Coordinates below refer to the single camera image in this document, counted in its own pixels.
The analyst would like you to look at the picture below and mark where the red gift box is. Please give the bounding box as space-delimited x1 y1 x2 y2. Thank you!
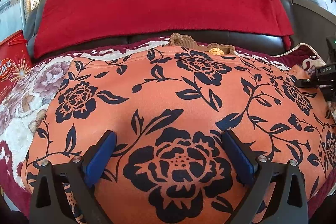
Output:
0 30 32 101

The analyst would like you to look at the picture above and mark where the orange floral blouse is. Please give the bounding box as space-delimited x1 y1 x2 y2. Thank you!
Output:
22 34 335 223

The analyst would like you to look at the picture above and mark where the black leather sofa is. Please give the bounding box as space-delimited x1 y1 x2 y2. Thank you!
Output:
23 0 286 63

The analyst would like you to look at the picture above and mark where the white refrigerator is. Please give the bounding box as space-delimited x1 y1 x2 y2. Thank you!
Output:
0 0 25 41

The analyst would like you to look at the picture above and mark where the maroon floral plush blanket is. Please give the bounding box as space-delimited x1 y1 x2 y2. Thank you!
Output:
1 38 335 223

